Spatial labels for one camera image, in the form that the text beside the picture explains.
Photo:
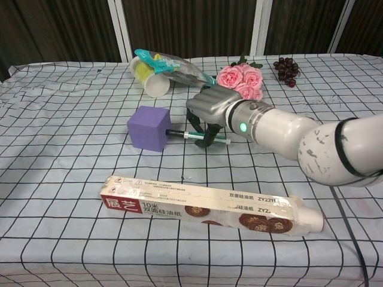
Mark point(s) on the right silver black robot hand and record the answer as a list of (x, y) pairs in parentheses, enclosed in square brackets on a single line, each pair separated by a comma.
[(212, 103)]

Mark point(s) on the green white marker pen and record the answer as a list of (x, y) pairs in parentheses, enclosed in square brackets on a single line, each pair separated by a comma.
[(191, 136)]

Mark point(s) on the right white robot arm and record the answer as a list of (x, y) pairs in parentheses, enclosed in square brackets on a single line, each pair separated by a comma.
[(284, 131)]

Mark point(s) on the pink artificial rose bouquet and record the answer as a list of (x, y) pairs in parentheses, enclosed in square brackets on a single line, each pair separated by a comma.
[(232, 76)]

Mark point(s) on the bagged paper cups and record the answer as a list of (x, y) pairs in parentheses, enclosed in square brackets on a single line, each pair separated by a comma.
[(167, 70)]

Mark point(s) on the purple foam block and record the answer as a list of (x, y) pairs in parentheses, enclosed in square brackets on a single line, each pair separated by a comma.
[(148, 128)]

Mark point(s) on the dark red grape bunch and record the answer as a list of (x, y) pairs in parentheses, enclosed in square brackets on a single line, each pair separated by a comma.
[(285, 70)]

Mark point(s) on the long baking paper box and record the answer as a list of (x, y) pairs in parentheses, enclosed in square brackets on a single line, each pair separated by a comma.
[(209, 200)]

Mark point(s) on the white black checkered tablecloth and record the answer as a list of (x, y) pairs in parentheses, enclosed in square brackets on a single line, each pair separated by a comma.
[(74, 179)]

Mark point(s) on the white partition post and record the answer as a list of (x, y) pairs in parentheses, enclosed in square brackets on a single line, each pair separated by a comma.
[(344, 25), (259, 27), (121, 30)]

